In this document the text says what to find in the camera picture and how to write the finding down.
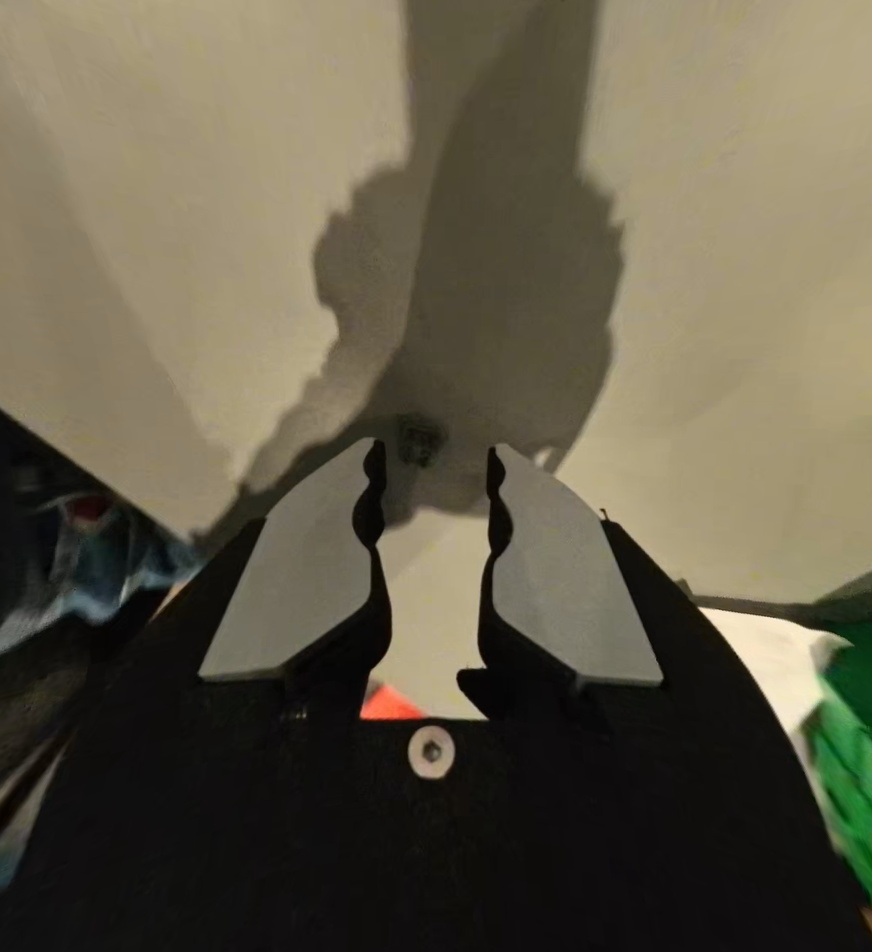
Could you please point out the dark blue cloth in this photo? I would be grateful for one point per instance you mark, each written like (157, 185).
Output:
(49, 550)

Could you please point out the green plastic bin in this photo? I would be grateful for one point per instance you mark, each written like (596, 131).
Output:
(867, 744)

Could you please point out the red brick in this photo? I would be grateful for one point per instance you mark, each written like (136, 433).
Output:
(387, 705)

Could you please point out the white sheet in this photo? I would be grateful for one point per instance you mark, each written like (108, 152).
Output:
(763, 654)

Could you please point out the small dark grey brick piece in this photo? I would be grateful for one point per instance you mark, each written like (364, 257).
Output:
(417, 439)

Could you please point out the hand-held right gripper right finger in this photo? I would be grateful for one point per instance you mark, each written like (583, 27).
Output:
(569, 587)

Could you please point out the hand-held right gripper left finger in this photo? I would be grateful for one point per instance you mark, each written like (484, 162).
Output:
(294, 587)

